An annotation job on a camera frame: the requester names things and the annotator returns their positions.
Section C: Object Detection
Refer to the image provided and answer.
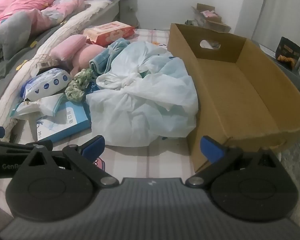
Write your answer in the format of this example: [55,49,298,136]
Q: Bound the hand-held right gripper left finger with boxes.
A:
[16,135,119,187]

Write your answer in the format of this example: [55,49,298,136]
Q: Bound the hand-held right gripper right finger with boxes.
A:
[185,135,278,187]

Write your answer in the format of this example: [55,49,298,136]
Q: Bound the blue face mask box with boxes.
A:
[36,101,92,142]

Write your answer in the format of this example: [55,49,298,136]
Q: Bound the white printed tissue pack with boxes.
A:
[11,94,65,120]

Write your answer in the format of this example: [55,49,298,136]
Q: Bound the white plastic bag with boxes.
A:
[86,41,199,147]

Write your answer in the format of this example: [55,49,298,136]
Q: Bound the green floral scrunchie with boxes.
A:
[65,68,95,103]

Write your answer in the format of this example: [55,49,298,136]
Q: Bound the brown cardboard box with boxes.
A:
[167,23,300,173]

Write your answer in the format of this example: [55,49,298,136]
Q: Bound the blue white wipes pack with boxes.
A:
[21,68,72,100]

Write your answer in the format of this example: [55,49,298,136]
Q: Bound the blue checked towel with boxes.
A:
[89,38,130,75]

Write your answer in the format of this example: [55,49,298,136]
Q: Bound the pink white plush toy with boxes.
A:
[70,44,105,74]

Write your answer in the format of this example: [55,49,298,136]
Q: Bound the dark grey bed sheet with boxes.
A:
[0,25,68,120]

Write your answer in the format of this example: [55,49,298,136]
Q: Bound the light grey cloth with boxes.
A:
[0,11,44,60]

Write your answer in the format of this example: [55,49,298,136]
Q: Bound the grey cabinet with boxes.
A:
[259,42,300,93]

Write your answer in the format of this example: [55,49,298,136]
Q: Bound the red orange wipes pack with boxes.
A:
[83,21,136,47]

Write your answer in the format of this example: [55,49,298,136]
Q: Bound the white quilted mattress pad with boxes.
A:
[0,0,113,137]

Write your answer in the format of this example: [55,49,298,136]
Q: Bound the black snack bag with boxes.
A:
[275,37,300,70]

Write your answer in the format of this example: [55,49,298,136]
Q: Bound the open cardboard box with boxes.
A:
[191,3,232,33]

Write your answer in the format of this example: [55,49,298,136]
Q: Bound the pink packet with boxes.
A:
[201,9,222,18]

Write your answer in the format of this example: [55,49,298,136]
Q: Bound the grey bed base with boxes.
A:
[100,0,140,29]

